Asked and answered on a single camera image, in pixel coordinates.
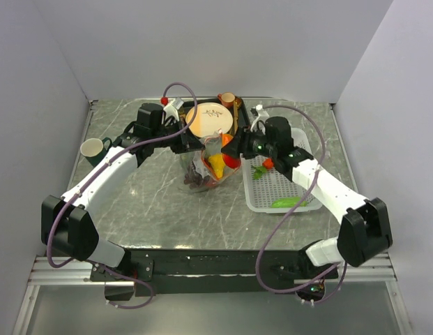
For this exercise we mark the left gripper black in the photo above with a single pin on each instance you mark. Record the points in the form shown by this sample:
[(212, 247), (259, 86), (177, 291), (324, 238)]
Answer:
[(187, 142)]

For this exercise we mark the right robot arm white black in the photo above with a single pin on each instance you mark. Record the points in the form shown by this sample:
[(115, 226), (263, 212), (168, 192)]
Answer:
[(364, 224)]

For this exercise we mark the black serving tray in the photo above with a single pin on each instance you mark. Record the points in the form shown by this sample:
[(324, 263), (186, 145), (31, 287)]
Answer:
[(243, 116)]

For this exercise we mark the gold spoon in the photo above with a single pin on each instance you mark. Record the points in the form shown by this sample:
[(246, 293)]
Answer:
[(239, 103)]

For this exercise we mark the green mug white inside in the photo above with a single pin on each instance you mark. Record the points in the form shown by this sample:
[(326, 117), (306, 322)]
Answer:
[(95, 149)]

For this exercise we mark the cream orange plate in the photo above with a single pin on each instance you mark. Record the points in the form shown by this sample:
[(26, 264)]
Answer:
[(211, 118)]

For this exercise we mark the dark purple grapes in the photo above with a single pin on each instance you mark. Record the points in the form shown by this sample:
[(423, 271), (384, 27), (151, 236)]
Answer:
[(193, 178)]

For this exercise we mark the orange carrot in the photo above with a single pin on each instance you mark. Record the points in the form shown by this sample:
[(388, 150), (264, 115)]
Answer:
[(268, 164)]

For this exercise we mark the gold knife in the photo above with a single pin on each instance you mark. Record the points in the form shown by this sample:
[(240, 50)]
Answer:
[(235, 118)]

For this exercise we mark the clear zip bag orange zipper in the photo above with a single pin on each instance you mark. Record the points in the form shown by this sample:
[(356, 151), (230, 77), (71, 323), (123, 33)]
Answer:
[(212, 145)]

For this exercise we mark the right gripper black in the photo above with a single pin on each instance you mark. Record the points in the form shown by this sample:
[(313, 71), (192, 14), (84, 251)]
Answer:
[(242, 145)]

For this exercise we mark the orange ceramic cup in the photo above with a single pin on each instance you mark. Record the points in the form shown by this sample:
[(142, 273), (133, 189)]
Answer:
[(227, 99)]

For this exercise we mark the green cucumber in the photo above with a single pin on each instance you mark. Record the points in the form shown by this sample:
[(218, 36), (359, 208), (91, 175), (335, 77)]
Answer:
[(288, 202)]

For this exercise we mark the white plastic basket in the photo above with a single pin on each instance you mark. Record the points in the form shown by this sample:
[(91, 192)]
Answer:
[(262, 192)]

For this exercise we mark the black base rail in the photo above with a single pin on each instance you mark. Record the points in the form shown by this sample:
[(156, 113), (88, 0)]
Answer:
[(177, 271)]

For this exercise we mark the yellow pear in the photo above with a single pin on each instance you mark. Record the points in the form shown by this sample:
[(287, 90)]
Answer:
[(217, 165)]

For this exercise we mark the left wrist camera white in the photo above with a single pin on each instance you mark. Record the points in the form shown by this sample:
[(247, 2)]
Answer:
[(172, 107)]

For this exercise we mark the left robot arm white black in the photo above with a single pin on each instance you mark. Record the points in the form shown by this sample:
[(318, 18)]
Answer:
[(67, 222)]

